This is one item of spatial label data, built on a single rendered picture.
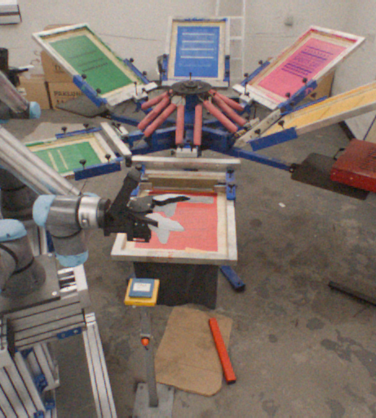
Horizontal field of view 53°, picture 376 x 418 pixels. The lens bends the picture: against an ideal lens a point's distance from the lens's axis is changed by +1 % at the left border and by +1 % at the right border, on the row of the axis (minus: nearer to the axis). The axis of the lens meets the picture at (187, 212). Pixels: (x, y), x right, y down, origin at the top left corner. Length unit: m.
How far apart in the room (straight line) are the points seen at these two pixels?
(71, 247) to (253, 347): 1.90
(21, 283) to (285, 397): 1.73
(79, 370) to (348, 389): 1.58
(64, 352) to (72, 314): 1.05
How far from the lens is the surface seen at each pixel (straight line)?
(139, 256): 1.75
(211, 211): 2.06
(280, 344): 2.70
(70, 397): 2.30
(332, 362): 2.72
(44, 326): 1.44
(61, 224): 0.90
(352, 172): 2.32
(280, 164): 2.67
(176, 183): 2.18
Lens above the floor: 2.17
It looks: 36 degrees down
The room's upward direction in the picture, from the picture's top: straight up
